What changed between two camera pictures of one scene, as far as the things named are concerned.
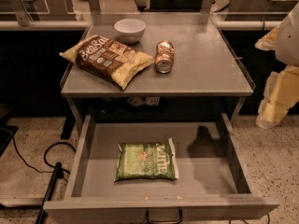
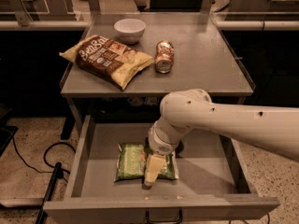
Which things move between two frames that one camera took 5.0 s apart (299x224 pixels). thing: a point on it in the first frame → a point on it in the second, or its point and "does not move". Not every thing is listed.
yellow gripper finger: [280, 93] → [163, 145]
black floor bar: [58, 174] does not move
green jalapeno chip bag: [147, 161] does not move
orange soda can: [164, 56] does not move
